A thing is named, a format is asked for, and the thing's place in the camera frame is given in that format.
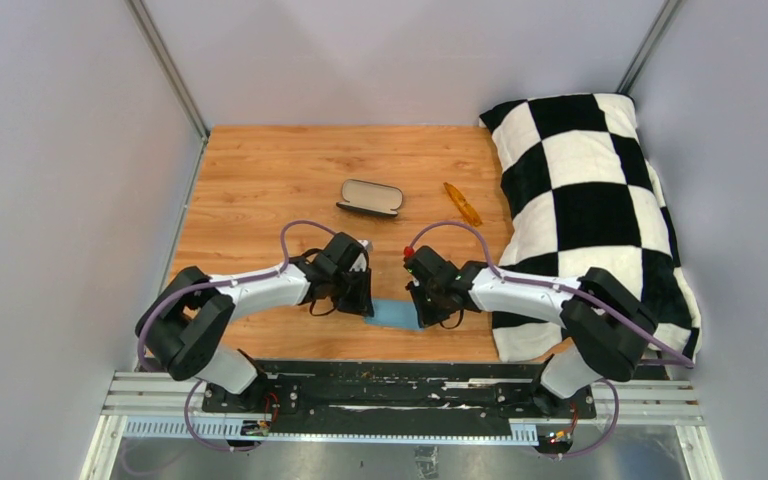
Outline light blue cleaning cloth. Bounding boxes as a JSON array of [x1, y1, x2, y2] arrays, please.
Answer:
[[364, 298, 423, 331]]

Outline black glasses case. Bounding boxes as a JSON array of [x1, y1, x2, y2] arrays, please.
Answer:
[[336, 179, 404, 218]]

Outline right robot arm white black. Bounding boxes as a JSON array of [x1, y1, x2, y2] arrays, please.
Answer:
[[404, 246, 658, 418]]

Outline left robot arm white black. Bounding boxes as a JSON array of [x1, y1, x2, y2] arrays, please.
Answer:
[[135, 232, 374, 413]]

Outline orange sunglasses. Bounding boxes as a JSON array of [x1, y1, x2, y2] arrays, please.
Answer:
[[443, 182, 483, 227]]

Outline black white checkered blanket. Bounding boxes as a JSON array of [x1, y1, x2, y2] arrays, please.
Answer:
[[479, 93, 702, 358]]

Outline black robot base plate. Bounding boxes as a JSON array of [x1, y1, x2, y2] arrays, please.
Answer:
[[195, 360, 597, 437]]

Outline aluminium rail frame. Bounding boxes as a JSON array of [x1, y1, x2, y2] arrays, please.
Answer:
[[81, 372, 722, 479]]

